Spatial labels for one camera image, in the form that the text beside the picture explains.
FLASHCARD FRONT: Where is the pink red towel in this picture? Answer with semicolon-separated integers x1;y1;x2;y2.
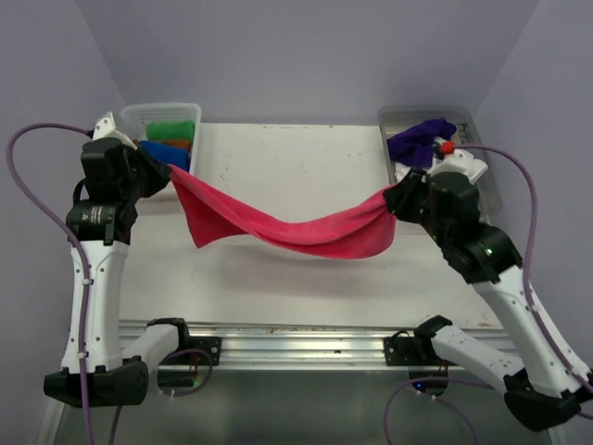
170;166;396;260

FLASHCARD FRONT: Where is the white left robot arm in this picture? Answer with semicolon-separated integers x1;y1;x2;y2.
44;137;193;408

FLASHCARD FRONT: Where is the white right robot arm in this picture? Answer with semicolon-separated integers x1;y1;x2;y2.
383;170;592;432

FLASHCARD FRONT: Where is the blue rolled towel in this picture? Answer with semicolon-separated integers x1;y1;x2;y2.
138;141;191;172

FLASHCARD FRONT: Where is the orange rolled towel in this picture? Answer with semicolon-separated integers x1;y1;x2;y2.
161;139;193;152

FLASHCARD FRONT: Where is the green rolled towel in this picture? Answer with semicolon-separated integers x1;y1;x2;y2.
145;120;196;141

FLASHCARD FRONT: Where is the purple towel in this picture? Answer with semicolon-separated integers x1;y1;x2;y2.
387;118;457;169

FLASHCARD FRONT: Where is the white plastic basket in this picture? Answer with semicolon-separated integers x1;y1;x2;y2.
120;102;202;174

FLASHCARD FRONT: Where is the clear plastic bin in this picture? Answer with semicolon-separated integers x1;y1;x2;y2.
378;106;501;223

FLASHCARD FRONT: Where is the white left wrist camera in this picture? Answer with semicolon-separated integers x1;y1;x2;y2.
91;111;138;150

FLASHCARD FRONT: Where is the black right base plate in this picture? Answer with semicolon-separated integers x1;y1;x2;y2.
383;330;444;367

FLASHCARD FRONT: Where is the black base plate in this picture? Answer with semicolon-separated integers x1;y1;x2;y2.
383;330;444;367
161;337;222;366

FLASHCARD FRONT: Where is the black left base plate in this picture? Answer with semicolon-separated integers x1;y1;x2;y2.
161;337;222;366

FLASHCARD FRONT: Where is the aluminium mounting rail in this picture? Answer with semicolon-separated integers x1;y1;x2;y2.
115;324;515;370

